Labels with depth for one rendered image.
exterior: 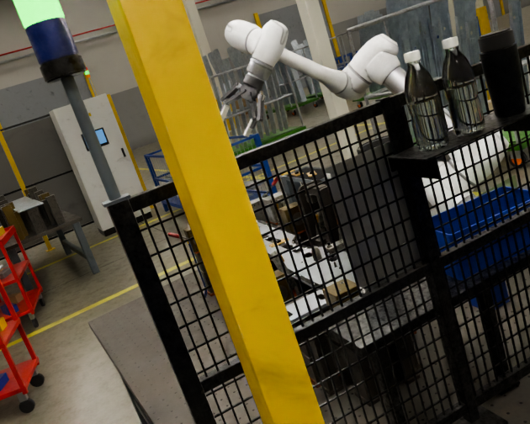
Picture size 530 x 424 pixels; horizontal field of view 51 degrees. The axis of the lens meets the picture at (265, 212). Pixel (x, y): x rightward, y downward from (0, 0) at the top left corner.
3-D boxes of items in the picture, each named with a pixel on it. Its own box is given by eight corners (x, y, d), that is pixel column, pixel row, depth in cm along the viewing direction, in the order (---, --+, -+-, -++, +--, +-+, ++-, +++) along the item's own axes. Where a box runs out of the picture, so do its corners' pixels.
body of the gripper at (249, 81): (269, 83, 210) (259, 105, 212) (252, 75, 214) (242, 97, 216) (259, 78, 203) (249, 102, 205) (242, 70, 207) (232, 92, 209)
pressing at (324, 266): (204, 230, 290) (204, 227, 289) (242, 214, 297) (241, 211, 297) (337, 300, 163) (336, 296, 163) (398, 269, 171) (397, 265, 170)
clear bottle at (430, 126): (411, 151, 118) (388, 59, 113) (435, 141, 120) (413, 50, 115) (431, 152, 112) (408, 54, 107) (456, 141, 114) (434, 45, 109)
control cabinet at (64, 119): (105, 237, 837) (39, 78, 777) (98, 233, 885) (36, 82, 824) (154, 217, 869) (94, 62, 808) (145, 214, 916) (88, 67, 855)
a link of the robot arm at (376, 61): (478, 184, 239) (518, 147, 230) (474, 188, 225) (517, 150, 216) (352, 66, 254) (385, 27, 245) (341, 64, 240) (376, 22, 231)
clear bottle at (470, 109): (447, 136, 121) (426, 45, 116) (470, 126, 123) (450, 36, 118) (469, 135, 115) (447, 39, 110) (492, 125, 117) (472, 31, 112)
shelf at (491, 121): (388, 180, 123) (368, 103, 119) (507, 127, 135) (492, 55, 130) (432, 185, 110) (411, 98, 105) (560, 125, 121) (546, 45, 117)
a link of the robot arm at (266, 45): (280, 71, 208) (257, 60, 216) (299, 31, 205) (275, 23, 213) (262, 61, 200) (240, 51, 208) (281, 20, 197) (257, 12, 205)
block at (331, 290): (355, 395, 166) (321, 288, 157) (376, 383, 169) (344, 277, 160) (369, 407, 159) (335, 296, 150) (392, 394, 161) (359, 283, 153)
